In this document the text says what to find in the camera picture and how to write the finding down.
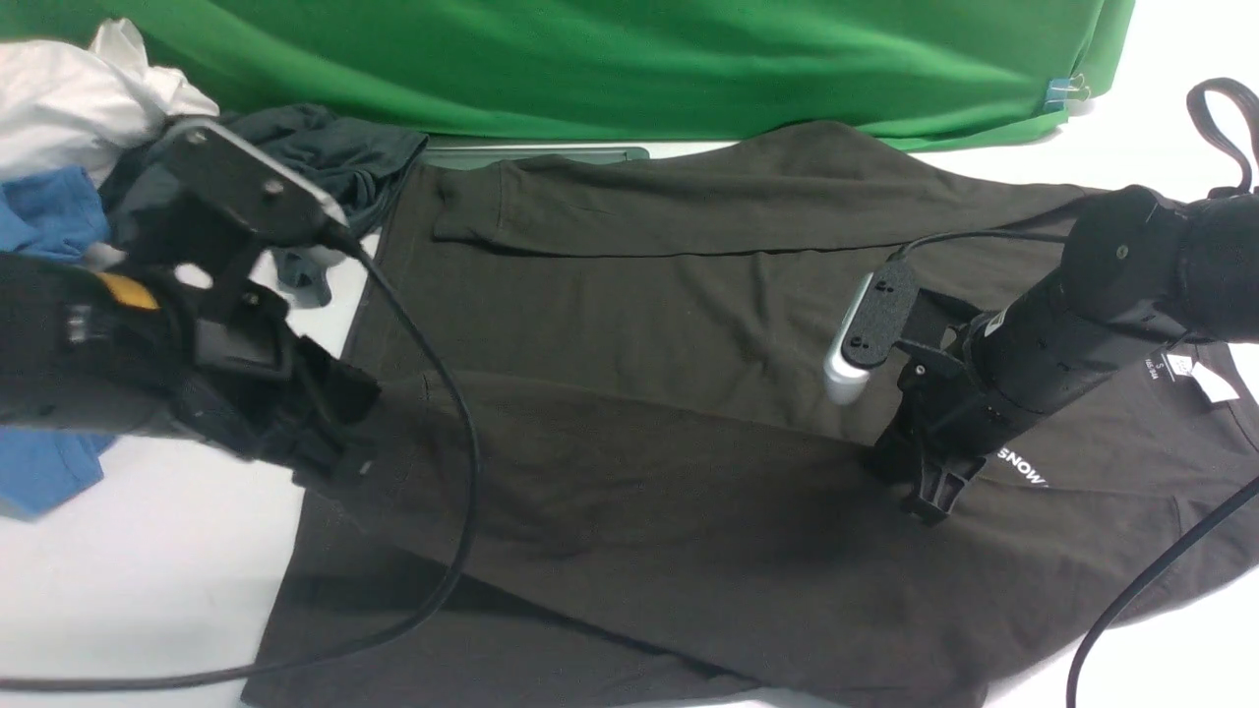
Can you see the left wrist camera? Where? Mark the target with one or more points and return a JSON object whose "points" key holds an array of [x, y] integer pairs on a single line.
{"points": [[256, 193]]}

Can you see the blue binder clip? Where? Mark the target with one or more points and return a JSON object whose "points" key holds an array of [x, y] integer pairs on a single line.
{"points": [[1062, 93]]}

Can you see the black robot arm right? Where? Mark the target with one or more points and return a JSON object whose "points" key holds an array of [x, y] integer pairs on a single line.
{"points": [[1136, 274]]}

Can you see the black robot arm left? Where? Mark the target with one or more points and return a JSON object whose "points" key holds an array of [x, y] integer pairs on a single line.
{"points": [[96, 351]]}

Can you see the blue crumpled shirt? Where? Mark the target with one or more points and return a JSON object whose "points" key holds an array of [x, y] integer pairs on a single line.
{"points": [[57, 216]]}

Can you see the green backdrop cloth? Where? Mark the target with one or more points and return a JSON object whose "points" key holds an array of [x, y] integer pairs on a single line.
{"points": [[915, 74]]}

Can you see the metal table cable hatch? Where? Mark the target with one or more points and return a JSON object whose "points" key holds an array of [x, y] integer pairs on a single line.
{"points": [[471, 158]]}

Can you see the white crumpled shirt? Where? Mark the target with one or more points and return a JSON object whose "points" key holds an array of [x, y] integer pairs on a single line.
{"points": [[63, 105]]}

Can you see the gray long-sleeved shirt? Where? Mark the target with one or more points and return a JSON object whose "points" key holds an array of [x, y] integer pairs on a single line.
{"points": [[672, 509]]}

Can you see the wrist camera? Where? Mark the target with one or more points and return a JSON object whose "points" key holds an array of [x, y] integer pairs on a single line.
{"points": [[874, 321], [256, 193]]}

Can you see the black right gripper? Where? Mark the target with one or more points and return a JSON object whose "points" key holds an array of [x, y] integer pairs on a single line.
{"points": [[949, 418]]}

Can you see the dark teal crumpled shirt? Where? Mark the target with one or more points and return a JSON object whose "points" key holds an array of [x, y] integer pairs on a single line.
{"points": [[360, 165]]}

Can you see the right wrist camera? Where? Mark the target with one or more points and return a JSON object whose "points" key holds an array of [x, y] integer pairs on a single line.
{"points": [[874, 321]]}

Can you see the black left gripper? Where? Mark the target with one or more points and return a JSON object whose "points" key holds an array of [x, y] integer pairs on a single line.
{"points": [[239, 353]]}

